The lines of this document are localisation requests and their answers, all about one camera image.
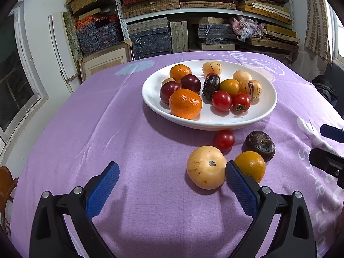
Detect pale spotted loquat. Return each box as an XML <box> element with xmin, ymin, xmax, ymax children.
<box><xmin>202</xmin><ymin>61</ymin><xmax>223</xmax><ymax>76</ymax></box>

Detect white oval plate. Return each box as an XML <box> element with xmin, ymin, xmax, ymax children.
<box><xmin>141</xmin><ymin>59</ymin><xmax>278</xmax><ymax>132</ymax></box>

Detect wooden framed panel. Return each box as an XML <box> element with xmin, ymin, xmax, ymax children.
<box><xmin>78</xmin><ymin>39</ymin><xmax>134</xmax><ymax>82</ymax></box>

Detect orange mandarin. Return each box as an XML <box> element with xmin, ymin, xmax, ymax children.
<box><xmin>168</xmin><ymin>88</ymin><xmax>203</xmax><ymax>120</ymax></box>
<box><xmin>169</xmin><ymin>64</ymin><xmax>192</xmax><ymax>83</ymax></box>

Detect stack of dark grey boxes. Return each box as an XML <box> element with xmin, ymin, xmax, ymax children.
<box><xmin>127</xmin><ymin>28</ymin><xmax>172</xmax><ymax>60</ymax></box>

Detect green marbled board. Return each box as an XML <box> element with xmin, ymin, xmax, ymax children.
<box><xmin>62</xmin><ymin>11</ymin><xmax>82</xmax><ymax>65</ymax></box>

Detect white leaning board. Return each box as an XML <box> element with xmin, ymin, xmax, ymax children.
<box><xmin>48</xmin><ymin>15</ymin><xmax>81</xmax><ymax>94</ymax></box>

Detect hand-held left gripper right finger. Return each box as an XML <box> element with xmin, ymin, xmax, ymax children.
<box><xmin>225</xmin><ymin>160</ymin><xmax>317</xmax><ymax>258</ymax></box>

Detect large pale yellow fruit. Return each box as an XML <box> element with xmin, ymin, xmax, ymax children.
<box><xmin>187</xmin><ymin>146</ymin><xmax>228</xmax><ymax>190</ymax></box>

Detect white framed window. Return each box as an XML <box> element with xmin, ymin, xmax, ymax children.
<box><xmin>0</xmin><ymin>1</ymin><xmax>49</xmax><ymax>146</ymax></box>

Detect yellow orange tomato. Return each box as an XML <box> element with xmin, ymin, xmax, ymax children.
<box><xmin>234</xmin><ymin>151</ymin><xmax>266</xmax><ymax>184</ymax></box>

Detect pile of dark printed boxes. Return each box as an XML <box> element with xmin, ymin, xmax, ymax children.
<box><xmin>197</xmin><ymin>23</ymin><xmax>238</xmax><ymax>51</ymax></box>

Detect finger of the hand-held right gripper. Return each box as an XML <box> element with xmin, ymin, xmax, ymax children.
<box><xmin>309</xmin><ymin>147</ymin><xmax>344</xmax><ymax>189</ymax></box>
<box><xmin>320</xmin><ymin>124</ymin><xmax>344</xmax><ymax>141</ymax></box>

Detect brown wooden chair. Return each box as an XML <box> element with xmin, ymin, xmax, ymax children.
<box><xmin>0</xmin><ymin>166</ymin><xmax>19</xmax><ymax>237</ymax></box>

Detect dark brown water chestnut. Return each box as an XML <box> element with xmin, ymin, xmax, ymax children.
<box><xmin>243</xmin><ymin>131</ymin><xmax>276</xmax><ymax>163</ymax></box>

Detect upright woven straw box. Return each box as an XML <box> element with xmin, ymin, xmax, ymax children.
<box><xmin>170</xmin><ymin>21</ymin><xmax>189</xmax><ymax>54</ymax></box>

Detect red tomato with green calyx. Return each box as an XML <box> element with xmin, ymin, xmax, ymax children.
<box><xmin>232</xmin><ymin>93</ymin><xmax>251</xmax><ymax>113</ymax></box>

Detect orange patterned boxes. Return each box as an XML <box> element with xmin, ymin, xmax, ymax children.
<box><xmin>75</xmin><ymin>15</ymin><xmax>119</xmax><ymax>29</ymax></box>

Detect dark brown oblong fruit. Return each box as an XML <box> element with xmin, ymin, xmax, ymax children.
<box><xmin>202</xmin><ymin>74</ymin><xmax>221</xmax><ymax>103</ymax></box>

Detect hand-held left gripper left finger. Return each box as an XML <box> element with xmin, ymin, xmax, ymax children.
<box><xmin>29</xmin><ymin>161</ymin><xmax>120</xmax><ymax>258</ymax></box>

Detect pale striped pepino melon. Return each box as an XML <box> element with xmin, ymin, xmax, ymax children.
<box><xmin>239</xmin><ymin>80</ymin><xmax>262</xmax><ymax>100</ymax></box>

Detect pale orange round fruit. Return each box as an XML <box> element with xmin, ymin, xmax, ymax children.
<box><xmin>233</xmin><ymin>70</ymin><xmax>253</xmax><ymax>82</ymax></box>

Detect small yellow tomato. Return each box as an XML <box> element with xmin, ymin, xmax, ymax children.
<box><xmin>220</xmin><ymin>79</ymin><xmax>240</xmax><ymax>97</ymax></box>

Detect grey metal shelf rack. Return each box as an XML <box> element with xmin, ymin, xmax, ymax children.
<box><xmin>111</xmin><ymin>0</ymin><xmax>296</xmax><ymax>57</ymax></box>

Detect purple tablecloth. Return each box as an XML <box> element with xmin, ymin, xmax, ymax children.
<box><xmin>9</xmin><ymin>51</ymin><xmax>344</xmax><ymax>258</ymax></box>

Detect stack of blue floral boxes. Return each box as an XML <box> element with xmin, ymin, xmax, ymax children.
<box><xmin>76</xmin><ymin>21</ymin><xmax>123</xmax><ymax>55</ymax></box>

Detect pink white cloth bundle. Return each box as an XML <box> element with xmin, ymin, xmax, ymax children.
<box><xmin>229</xmin><ymin>16</ymin><xmax>265</xmax><ymax>43</ymax></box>

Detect stack of yellow wooden boxes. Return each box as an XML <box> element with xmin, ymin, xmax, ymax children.
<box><xmin>238</xmin><ymin>0</ymin><xmax>300</xmax><ymax>60</ymax></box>

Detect woven checked curtain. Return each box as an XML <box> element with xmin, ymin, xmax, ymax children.
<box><xmin>304</xmin><ymin>0</ymin><xmax>332</xmax><ymax>62</ymax></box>

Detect dark cloth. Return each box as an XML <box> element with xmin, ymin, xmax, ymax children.
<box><xmin>312</xmin><ymin>75</ymin><xmax>339</xmax><ymax>108</ymax></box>

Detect dark red plum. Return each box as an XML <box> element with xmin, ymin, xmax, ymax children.
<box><xmin>159</xmin><ymin>81</ymin><xmax>182</xmax><ymax>104</ymax></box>
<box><xmin>180</xmin><ymin>74</ymin><xmax>202</xmax><ymax>93</ymax></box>

